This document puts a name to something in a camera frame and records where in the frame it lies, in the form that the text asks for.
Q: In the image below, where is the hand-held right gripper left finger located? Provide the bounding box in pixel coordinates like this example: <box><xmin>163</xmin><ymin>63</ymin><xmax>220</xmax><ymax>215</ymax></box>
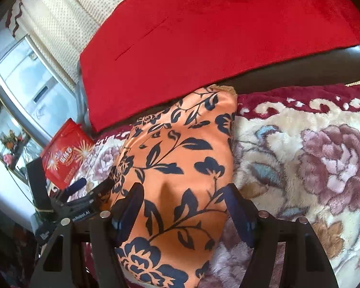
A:
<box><xmin>30</xmin><ymin>183</ymin><xmax>144</xmax><ymax>288</ymax></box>

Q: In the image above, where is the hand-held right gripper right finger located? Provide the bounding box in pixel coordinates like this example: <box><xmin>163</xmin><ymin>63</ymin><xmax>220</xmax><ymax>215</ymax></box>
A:
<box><xmin>223</xmin><ymin>184</ymin><xmax>339</xmax><ymax>288</ymax></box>

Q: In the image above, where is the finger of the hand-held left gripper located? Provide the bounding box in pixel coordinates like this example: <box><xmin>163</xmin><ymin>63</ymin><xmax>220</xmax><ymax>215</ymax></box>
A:
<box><xmin>88</xmin><ymin>178</ymin><xmax>117</xmax><ymax>202</ymax></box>
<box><xmin>61</xmin><ymin>178</ymin><xmax>87</xmax><ymax>200</ymax></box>

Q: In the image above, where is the orange floral garment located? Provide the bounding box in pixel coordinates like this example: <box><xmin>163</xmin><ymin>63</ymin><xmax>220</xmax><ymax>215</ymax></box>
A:
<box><xmin>109</xmin><ymin>84</ymin><xmax>238</xmax><ymax>288</ymax></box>

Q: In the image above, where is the red printed packet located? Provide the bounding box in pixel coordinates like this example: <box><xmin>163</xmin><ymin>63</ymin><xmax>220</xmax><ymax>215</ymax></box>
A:
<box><xmin>40</xmin><ymin>118</ymin><xmax>95</xmax><ymax>190</ymax></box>

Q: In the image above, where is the artificial flower bunch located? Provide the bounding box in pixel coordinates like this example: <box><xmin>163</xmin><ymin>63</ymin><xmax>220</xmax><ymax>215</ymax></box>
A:
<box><xmin>0</xmin><ymin>130</ymin><xmax>29</xmax><ymax>158</ymax></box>

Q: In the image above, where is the floral plush blanket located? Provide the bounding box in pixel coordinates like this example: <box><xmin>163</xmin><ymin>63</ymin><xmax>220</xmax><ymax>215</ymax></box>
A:
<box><xmin>48</xmin><ymin>84</ymin><xmax>360</xmax><ymax>288</ymax></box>

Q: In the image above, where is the grey framed glass door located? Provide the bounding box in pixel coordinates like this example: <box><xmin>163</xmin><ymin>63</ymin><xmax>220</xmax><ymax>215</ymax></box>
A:
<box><xmin>0</xmin><ymin>34</ymin><xmax>85</xmax><ymax>183</ymax></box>

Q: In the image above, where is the dark leather sofa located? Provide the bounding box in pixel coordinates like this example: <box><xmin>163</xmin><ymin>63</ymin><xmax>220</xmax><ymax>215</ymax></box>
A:
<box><xmin>168</xmin><ymin>40</ymin><xmax>360</xmax><ymax>98</ymax></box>

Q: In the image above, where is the cream curtain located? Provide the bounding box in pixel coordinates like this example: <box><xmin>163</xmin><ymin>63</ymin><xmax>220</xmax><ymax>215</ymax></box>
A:
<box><xmin>6</xmin><ymin>0</ymin><xmax>150</xmax><ymax>87</ymax></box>

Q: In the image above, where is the red cloth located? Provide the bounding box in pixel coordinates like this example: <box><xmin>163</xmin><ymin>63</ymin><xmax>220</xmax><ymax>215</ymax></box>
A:
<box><xmin>79</xmin><ymin>0</ymin><xmax>360</xmax><ymax>133</ymax></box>

